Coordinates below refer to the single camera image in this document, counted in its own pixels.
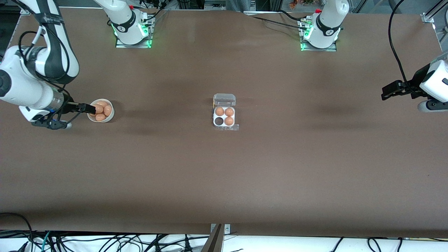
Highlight clear plastic four-egg carton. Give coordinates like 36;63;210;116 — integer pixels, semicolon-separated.
212;93;240;132

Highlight white round bowl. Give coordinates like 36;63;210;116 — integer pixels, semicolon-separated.
87;99;115;123

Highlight brown table cover sheet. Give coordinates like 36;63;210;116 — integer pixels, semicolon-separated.
0;6;448;238

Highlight person in grey clothes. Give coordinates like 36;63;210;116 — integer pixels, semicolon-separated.
226;0;251;12

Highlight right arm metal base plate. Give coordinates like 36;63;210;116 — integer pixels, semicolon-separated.
115;16;153;49

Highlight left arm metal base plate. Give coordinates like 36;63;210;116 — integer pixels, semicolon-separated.
300;19;338;52

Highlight black looped cable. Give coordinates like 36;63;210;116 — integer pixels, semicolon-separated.
0;212;34;252

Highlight black base cable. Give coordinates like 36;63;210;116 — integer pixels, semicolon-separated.
278;10;307;23
250;16;308;32
140;0;170;22

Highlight teal cable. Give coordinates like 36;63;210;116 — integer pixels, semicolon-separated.
40;231;53;252

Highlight dark camera support bar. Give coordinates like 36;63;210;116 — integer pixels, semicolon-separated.
201;224;224;252

